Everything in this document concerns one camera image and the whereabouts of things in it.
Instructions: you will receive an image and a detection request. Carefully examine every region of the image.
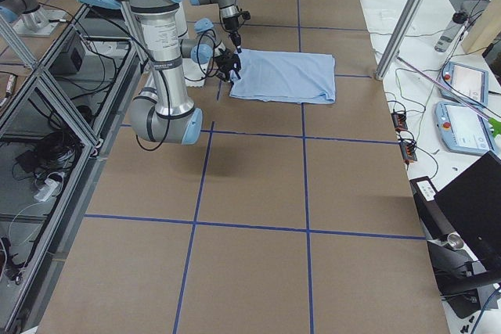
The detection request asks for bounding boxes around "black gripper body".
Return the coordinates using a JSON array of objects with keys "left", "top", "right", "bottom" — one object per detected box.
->
[
  {"left": 221, "top": 9, "right": 251, "bottom": 34},
  {"left": 213, "top": 48, "right": 241, "bottom": 82}
]

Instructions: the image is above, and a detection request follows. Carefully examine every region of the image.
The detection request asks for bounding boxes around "light blue t-shirt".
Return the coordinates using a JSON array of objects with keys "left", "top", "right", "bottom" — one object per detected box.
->
[{"left": 230, "top": 49, "right": 336, "bottom": 105}]

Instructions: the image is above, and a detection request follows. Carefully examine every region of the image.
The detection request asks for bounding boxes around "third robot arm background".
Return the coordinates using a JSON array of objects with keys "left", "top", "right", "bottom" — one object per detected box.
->
[{"left": 1, "top": 0, "right": 40, "bottom": 23}]

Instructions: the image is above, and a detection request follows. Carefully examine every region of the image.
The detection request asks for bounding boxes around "upper orange circuit board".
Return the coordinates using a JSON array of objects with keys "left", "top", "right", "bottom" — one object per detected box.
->
[{"left": 391, "top": 112, "right": 408, "bottom": 132}]

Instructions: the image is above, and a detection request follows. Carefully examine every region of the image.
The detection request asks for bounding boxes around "orange circuit board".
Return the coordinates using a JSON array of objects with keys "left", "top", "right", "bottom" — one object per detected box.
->
[
  {"left": 399, "top": 139, "right": 417, "bottom": 165},
  {"left": 391, "top": 112, "right": 408, "bottom": 132}
]

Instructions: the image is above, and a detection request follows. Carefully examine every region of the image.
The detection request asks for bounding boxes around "lower orange circuit board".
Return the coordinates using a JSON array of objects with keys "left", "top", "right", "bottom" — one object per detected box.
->
[{"left": 399, "top": 139, "right": 417, "bottom": 165}]

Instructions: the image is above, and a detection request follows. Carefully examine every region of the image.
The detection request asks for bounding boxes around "lower blue teach pendant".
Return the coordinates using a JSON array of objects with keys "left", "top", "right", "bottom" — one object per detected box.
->
[{"left": 434, "top": 101, "right": 497, "bottom": 156}]

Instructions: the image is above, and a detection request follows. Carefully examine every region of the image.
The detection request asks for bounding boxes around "blue teach pendant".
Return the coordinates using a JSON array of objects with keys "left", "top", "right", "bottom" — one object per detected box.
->
[
  {"left": 438, "top": 62, "right": 488, "bottom": 106},
  {"left": 434, "top": 101, "right": 497, "bottom": 156}
]

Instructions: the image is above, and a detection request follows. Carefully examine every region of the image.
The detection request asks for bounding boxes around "upper blue teach pendant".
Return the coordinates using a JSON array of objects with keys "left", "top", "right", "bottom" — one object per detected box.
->
[{"left": 438, "top": 62, "right": 488, "bottom": 106}]

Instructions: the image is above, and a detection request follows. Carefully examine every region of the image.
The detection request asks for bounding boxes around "wooden board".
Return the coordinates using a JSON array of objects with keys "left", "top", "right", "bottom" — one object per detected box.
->
[{"left": 462, "top": 0, "right": 501, "bottom": 53}]

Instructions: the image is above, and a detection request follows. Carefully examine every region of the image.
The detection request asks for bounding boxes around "black box white label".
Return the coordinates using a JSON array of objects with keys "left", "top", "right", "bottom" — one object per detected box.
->
[{"left": 409, "top": 177, "right": 465, "bottom": 250}]

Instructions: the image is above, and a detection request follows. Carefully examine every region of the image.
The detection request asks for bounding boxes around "black laptop monitor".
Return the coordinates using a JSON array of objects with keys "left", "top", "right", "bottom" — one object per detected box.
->
[{"left": 434, "top": 152, "right": 500, "bottom": 270}]

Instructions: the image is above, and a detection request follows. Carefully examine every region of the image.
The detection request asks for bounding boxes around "white pedestal column base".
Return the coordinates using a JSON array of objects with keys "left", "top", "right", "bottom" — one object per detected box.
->
[{"left": 175, "top": 2, "right": 211, "bottom": 87}]

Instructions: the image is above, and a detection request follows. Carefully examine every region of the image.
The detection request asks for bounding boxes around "aluminium frame post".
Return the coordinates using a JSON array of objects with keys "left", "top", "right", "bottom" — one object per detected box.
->
[{"left": 374, "top": 0, "right": 423, "bottom": 81}]

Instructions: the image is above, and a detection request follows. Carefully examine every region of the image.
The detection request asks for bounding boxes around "grabber stick green handle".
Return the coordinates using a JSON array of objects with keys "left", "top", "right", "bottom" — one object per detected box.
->
[{"left": 395, "top": 56, "right": 500, "bottom": 138}]

